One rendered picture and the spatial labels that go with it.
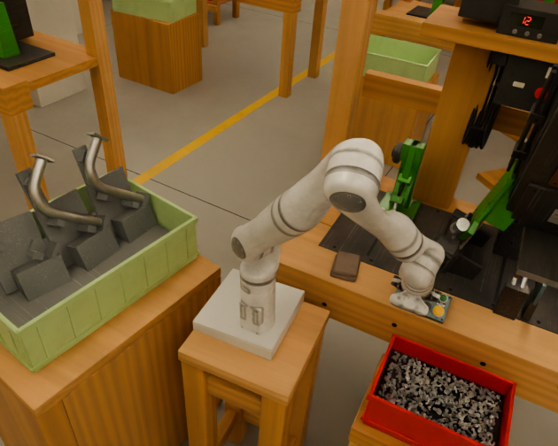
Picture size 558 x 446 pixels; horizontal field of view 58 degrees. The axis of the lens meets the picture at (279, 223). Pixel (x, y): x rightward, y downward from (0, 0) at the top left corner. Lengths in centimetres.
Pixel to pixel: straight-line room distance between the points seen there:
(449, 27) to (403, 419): 106
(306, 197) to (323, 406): 150
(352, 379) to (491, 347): 104
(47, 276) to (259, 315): 65
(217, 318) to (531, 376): 85
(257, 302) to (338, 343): 129
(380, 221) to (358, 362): 166
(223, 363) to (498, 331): 76
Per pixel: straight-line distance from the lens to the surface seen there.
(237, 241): 115
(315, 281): 152
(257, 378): 133
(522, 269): 138
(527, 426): 256
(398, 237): 93
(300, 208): 94
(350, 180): 78
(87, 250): 163
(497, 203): 150
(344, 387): 238
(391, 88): 191
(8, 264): 162
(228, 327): 137
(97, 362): 148
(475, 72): 174
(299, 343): 140
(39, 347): 145
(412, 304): 121
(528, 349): 152
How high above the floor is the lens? 194
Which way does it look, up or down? 38 degrees down
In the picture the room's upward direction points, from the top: 5 degrees clockwise
